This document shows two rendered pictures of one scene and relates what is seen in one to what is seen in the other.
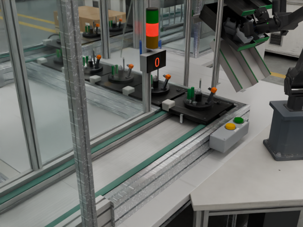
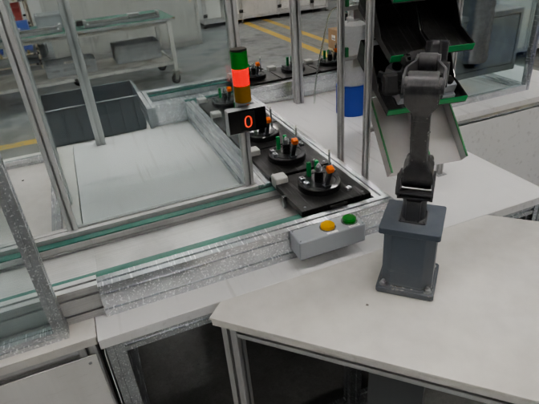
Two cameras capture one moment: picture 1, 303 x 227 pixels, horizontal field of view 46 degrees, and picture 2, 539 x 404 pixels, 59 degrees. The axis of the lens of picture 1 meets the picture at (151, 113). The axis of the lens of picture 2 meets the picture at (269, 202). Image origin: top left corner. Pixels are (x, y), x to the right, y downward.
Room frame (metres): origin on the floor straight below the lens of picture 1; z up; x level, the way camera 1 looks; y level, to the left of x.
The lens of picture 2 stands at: (0.23, -0.75, 1.72)
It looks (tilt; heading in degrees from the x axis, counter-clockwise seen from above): 30 degrees down; 30
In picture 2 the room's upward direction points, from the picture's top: 5 degrees counter-clockwise
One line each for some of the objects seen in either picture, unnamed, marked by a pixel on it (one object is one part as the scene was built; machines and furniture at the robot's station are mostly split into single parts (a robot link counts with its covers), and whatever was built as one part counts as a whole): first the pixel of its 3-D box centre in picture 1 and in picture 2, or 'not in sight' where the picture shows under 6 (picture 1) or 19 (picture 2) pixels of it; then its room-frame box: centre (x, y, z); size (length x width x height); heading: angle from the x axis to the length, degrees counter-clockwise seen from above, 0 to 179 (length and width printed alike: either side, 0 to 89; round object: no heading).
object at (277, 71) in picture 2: not in sight; (292, 62); (2.76, 0.47, 1.01); 0.24 x 0.24 x 0.13; 50
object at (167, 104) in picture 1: (168, 105); (279, 180); (1.48, -0.08, 0.97); 0.05 x 0.05 x 0.04; 50
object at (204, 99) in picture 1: (198, 102); (318, 183); (1.49, -0.22, 0.98); 0.14 x 0.14 x 0.02
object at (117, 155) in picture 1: (152, 139); (232, 221); (1.28, 0.00, 0.91); 0.84 x 0.28 x 0.10; 140
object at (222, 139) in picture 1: (229, 133); (327, 236); (1.29, -0.32, 0.93); 0.21 x 0.07 x 0.06; 140
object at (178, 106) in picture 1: (198, 106); (318, 187); (1.49, -0.22, 0.96); 0.24 x 0.24 x 0.02; 50
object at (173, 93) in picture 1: (155, 82); (285, 147); (1.66, -0.02, 1.01); 0.24 x 0.24 x 0.13; 50
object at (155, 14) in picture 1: (152, 16); (238, 59); (1.42, 0.00, 1.38); 0.05 x 0.05 x 0.05
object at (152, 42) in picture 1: (152, 41); (242, 92); (1.42, 0.00, 1.28); 0.05 x 0.05 x 0.05
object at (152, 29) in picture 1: (152, 29); (241, 76); (1.42, 0.00, 1.33); 0.05 x 0.05 x 0.05
